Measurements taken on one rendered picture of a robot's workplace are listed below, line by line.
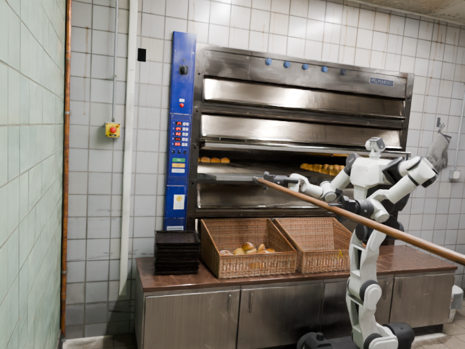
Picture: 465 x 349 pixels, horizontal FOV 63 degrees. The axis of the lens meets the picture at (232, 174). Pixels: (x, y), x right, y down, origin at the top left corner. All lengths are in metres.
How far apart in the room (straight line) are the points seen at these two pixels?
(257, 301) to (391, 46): 2.33
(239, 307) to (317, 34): 2.08
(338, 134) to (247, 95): 0.86
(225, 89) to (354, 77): 1.12
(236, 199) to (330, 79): 1.22
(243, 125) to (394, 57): 1.45
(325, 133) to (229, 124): 0.82
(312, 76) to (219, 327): 1.97
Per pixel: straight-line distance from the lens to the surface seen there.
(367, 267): 2.42
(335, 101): 3.22
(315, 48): 3.16
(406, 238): 1.43
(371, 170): 2.23
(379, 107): 3.48
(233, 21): 2.91
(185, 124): 2.70
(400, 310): 3.28
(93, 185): 2.71
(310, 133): 3.10
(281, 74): 3.01
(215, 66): 2.83
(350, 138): 3.30
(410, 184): 1.86
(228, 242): 2.87
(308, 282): 2.70
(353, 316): 2.62
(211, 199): 2.83
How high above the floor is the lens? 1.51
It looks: 7 degrees down
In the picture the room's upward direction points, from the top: 4 degrees clockwise
